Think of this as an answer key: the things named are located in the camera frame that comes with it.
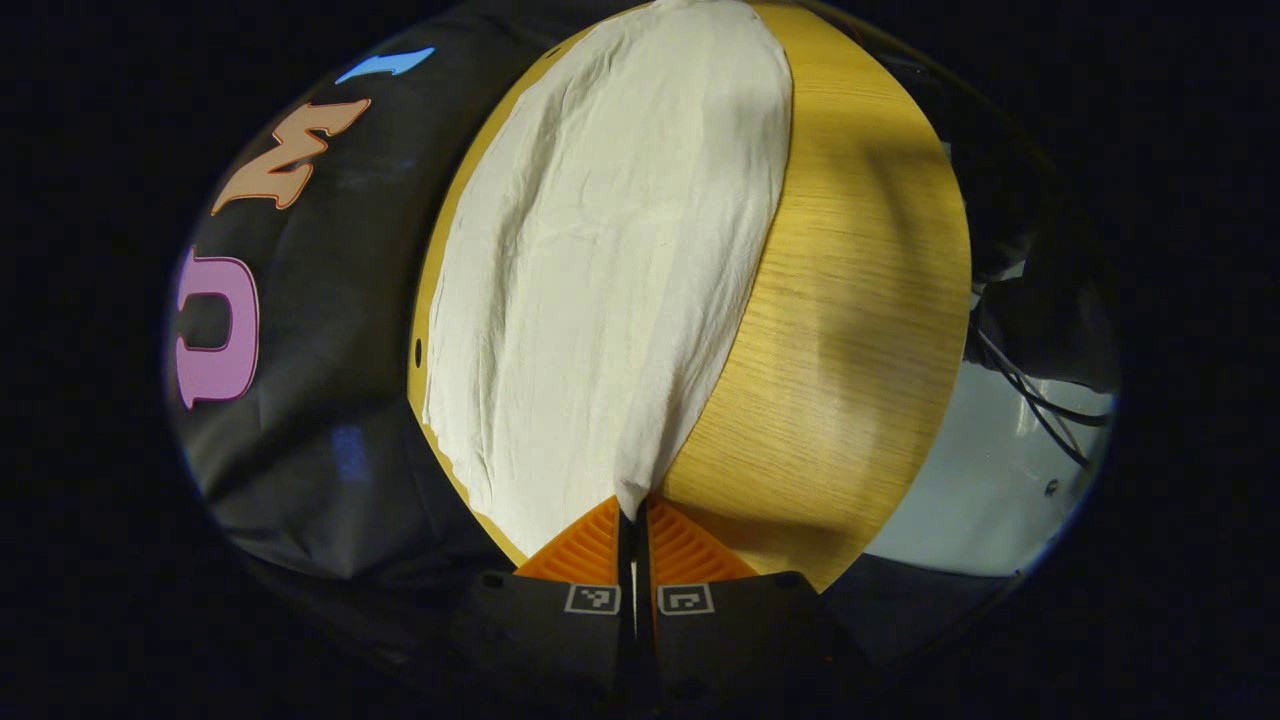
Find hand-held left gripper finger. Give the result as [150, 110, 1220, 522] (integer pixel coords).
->
[637, 497, 873, 713]
[450, 495, 638, 713]

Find white jeans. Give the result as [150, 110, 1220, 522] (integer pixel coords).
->
[422, 0, 796, 561]

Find black backdrop cloth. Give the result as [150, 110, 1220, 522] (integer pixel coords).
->
[165, 0, 641, 641]

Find black cable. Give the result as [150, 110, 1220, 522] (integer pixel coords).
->
[968, 325, 1113, 429]
[980, 345, 1093, 471]

